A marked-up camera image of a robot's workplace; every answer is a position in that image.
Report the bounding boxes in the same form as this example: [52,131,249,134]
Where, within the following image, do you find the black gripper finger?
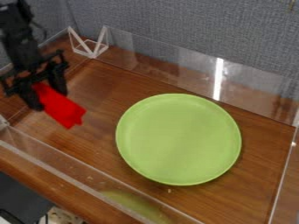
[47,64,68,95]
[18,81,44,111]

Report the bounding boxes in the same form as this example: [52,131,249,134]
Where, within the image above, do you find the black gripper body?
[0,33,70,96]

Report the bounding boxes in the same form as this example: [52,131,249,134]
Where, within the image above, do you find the red cloth block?
[32,83,87,129]

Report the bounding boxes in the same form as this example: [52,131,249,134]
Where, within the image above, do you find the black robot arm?
[0,0,70,111]

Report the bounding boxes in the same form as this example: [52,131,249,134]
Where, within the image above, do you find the green round plate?
[116,94,242,186]

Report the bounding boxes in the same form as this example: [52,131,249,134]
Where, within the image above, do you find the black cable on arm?
[28,20,50,42]

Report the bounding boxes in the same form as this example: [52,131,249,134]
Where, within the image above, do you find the clear acrylic corner bracket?
[68,26,108,59]

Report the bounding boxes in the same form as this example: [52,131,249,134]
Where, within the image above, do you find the clear acrylic enclosure wall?
[0,28,299,224]

